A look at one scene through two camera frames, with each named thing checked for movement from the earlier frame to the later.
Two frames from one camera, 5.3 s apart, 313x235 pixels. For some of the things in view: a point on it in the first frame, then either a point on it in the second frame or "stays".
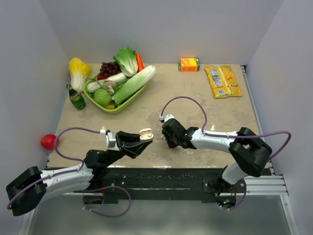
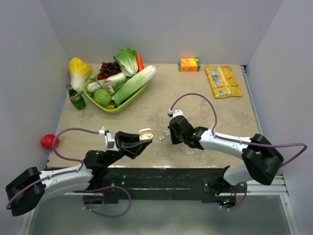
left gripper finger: (125, 136) stays
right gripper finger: (168, 138) to (175, 139)
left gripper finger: (134, 148) stays
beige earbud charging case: (146, 134) stays
